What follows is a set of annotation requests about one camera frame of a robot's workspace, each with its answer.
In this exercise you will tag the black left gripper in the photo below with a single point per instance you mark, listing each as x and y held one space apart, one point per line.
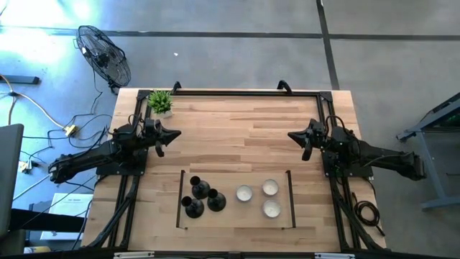
151 132

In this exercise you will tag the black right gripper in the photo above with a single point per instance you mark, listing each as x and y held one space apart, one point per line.
317 133

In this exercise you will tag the red leaf patterned candle tin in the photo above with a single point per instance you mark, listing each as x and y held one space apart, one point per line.
270 187

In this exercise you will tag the black metal candlestick holder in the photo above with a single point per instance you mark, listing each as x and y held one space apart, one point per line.
195 208
201 190
216 202

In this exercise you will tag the light blue patterned candle tin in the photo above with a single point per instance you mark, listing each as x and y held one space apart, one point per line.
271 209

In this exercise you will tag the white candle cup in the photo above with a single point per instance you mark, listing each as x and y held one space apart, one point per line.
244 193

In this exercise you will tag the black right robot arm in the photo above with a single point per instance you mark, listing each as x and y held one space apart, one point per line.
381 160

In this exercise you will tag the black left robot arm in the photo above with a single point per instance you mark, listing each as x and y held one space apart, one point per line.
90 158

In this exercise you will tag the green plant in white pot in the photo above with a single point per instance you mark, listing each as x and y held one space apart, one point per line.
160 101

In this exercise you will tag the yellow power strip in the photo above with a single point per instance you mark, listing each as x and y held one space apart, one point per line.
71 130

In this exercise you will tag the black floor fan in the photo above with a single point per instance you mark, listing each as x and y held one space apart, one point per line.
104 57

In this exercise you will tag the raised wooden shelf black legs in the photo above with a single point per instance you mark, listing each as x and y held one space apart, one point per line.
233 216

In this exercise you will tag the white paper sheet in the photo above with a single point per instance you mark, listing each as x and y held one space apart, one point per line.
68 206

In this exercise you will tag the blue-grey table stand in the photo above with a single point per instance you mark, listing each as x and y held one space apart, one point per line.
430 169

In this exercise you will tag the white plug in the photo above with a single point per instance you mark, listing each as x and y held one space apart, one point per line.
26 166

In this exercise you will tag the black floor bar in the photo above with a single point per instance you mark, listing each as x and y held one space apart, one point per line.
19 80

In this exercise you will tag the dark grey flat panel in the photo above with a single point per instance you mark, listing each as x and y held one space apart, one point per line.
10 172

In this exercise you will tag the yellow object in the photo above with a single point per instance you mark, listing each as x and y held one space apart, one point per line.
37 249

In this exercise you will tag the black table frame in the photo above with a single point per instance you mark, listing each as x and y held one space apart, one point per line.
251 93

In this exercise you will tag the white frame bracket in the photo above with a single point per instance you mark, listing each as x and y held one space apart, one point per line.
133 254
334 255

